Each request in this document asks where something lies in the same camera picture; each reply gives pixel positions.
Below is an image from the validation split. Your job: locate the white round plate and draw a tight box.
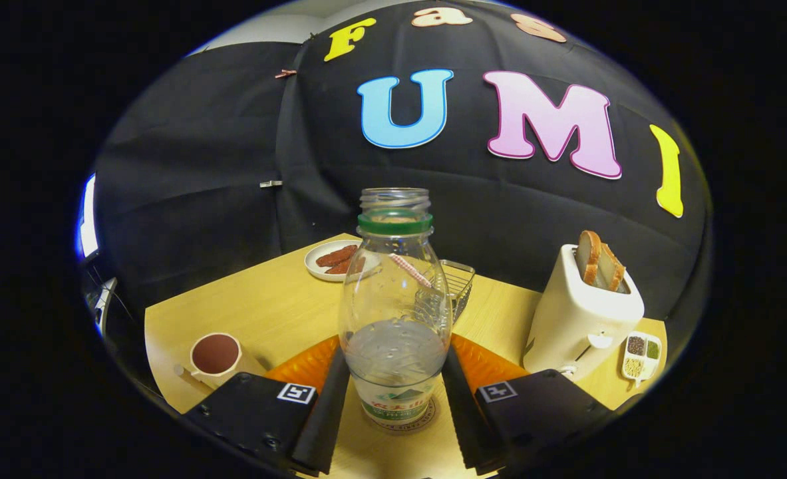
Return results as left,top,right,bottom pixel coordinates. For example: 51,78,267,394
304,239,367,283

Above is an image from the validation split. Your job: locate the round cork coaster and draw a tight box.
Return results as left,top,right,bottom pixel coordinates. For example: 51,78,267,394
367,398,437,433

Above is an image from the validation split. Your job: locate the white toaster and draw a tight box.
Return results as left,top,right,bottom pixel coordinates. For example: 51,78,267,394
523,243,645,381

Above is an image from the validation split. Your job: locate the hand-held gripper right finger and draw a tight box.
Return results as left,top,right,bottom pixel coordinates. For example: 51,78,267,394
441,335,613,476

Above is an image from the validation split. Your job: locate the black backdrop cloth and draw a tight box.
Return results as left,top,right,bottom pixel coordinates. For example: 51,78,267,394
94,0,711,333

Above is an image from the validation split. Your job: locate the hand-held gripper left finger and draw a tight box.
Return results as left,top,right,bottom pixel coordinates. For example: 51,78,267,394
182,335,352,476

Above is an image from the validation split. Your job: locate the clear plastic juice bottle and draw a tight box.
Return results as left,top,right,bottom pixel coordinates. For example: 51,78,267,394
338,188,453,426

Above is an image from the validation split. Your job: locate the white divided grain dish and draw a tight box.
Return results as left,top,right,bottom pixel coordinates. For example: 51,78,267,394
621,331,663,382

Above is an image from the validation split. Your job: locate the toast slice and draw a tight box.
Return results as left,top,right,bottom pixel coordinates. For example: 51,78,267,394
576,230,602,287
598,243,627,292

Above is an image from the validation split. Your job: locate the brown food piece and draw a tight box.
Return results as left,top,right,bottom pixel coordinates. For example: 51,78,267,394
316,245,359,268
325,256,366,275

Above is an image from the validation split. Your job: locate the striped straw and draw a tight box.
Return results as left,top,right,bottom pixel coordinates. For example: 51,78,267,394
389,253,434,289

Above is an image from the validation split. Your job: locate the wooden table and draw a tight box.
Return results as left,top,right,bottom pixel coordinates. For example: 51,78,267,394
144,233,668,479

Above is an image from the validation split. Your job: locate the beige cup with handle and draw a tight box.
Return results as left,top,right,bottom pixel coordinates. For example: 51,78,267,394
174,332,269,391

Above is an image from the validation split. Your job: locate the metal wire holder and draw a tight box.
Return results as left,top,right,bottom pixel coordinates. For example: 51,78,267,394
413,259,476,327

